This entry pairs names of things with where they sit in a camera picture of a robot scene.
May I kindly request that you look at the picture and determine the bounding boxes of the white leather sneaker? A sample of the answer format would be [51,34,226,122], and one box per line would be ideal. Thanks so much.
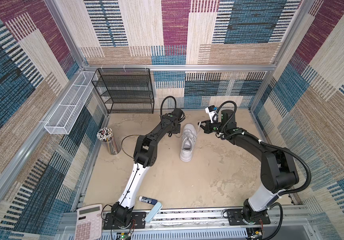
[180,124,198,162]

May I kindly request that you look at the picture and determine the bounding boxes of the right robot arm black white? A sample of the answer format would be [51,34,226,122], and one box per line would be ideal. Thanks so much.
[200,106,299,225]

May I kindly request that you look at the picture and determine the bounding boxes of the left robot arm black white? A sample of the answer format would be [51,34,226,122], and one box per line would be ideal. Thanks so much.
[111,108,185,227]

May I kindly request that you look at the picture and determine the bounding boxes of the cup of coloured pencils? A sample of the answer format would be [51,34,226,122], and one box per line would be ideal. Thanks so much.
[96,127,121,155]

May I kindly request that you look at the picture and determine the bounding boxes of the blue white glue stick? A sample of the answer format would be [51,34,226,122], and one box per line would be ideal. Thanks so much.
[139,196,158,205]

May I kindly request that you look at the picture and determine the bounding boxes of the light blue eraser block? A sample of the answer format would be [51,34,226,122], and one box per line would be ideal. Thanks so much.
[145,202,162,223]

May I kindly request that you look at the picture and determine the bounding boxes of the pink desk calculator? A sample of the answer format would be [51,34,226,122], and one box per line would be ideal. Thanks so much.
[74,204,103,240]

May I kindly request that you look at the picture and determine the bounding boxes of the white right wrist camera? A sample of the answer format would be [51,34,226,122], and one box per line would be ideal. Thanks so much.
[205,106,218,124]

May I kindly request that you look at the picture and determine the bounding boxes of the black wire mesh shelf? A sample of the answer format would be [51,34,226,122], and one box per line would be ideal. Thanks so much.
[92,68,154,114]

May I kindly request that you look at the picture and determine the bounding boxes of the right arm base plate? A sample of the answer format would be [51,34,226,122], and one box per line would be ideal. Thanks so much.
[224,209,271,226]

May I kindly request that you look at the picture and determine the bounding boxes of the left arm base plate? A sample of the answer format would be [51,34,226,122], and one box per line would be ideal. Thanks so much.
[103,212,146,230]

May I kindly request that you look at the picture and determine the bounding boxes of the white wire mesh basket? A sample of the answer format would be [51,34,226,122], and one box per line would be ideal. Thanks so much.
[44,72,94,135]

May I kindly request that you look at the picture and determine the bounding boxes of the thin black left cable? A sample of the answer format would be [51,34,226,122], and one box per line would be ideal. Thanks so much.
[101,134,142,240]

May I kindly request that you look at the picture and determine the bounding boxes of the black corrugated right cable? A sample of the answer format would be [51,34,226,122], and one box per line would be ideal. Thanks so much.
[258,140,312,240]

